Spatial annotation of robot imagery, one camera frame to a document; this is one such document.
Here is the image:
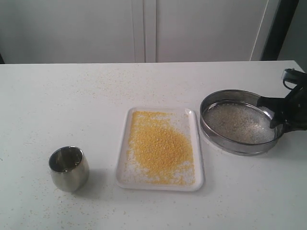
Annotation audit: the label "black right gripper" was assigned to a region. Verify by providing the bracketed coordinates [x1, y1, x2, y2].
[257, 86, 307, 133]

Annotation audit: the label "round stainless steel sieve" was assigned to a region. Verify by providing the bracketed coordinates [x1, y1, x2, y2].
[200, 90, 284, 156]

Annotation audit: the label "yellow millet grain pile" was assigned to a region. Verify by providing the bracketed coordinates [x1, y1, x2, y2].
[125, 111, 195, 186]

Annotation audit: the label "stainless steel cup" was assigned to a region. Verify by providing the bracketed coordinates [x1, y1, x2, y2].
[48, 146, 90, 193]

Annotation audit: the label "white square plastic tray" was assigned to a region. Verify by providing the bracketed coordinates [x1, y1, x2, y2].
[116, 107, 204, 192]

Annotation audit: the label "white cabinet doors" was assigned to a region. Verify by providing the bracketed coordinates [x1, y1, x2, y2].
[0, 0, 280, 64]

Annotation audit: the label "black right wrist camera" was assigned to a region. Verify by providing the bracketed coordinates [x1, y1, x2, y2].
[282, 69, 307, 90]

